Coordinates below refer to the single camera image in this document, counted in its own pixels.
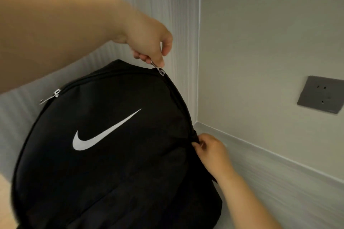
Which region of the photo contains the person's right hand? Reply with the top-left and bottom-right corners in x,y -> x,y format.
191,133 -> 237,181

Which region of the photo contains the person's left forearm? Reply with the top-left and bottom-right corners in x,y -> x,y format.
0,0 -> 128,96

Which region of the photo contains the person's left hand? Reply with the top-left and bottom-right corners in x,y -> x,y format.
112,3 -> 174,68

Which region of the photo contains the person's right forearm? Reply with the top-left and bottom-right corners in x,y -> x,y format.
215,168 -> 283,229

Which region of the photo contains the black backpack with white logo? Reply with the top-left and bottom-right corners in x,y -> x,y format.
11,59 -> 223,229

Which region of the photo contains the grey wall socket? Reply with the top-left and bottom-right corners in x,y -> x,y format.
297,75 -> 344,115

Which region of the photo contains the silver zipper pull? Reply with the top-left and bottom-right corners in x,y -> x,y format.
150,59 -> 165,77
39,89 -> 62,105

